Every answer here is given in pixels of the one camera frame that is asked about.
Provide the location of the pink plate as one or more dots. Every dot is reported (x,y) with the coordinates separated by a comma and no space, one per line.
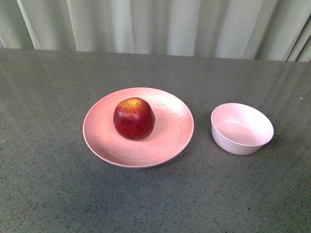
(173,130)

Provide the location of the red yellow apple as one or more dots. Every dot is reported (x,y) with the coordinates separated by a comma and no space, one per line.
(134,119)

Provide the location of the pale pink bowl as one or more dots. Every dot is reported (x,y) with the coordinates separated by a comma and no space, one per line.
(240,129)

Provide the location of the white curtain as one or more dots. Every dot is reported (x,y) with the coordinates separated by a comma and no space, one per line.
(277,30)

